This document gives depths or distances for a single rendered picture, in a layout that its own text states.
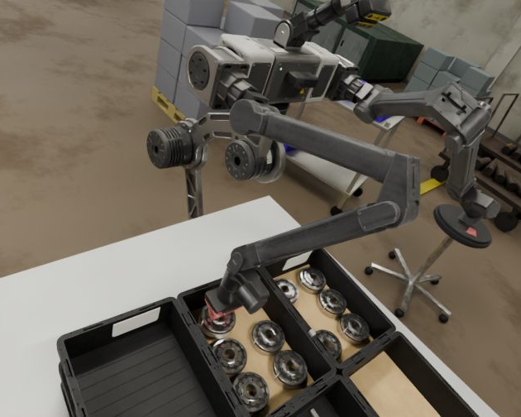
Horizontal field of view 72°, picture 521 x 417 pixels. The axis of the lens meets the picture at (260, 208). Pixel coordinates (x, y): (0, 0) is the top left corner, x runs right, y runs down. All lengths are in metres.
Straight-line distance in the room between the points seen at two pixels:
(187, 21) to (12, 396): 3.02
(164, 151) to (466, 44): 7.56
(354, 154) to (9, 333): 1.05
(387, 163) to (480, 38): 7.93
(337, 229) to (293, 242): 0.11
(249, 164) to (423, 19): 7.98
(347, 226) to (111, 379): 0.69
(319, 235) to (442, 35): 8.18
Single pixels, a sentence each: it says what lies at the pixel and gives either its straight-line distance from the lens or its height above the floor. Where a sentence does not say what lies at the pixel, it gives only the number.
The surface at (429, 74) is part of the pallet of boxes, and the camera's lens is 6.71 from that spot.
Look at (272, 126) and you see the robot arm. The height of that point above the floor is 1.46.
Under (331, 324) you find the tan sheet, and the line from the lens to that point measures 1.31.
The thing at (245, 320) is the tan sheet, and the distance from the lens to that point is 1.18.
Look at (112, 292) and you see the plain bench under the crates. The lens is 1.34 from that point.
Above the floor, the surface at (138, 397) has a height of 0.83.
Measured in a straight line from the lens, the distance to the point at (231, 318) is 1.09.
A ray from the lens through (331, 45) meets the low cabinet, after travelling 7.61.
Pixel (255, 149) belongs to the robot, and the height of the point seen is 1.20.
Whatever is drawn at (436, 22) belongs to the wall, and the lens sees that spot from 8.87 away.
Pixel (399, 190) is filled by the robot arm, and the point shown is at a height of 1.51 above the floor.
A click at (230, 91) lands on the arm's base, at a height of 1.46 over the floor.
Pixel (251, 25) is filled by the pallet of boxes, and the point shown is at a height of 1.07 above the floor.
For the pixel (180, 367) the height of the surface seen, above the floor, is 0.83.
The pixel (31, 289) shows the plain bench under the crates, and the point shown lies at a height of 0.70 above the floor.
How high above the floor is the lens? 1.79
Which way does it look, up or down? 37 degrees down
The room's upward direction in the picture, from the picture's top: 22 degrees clockwise
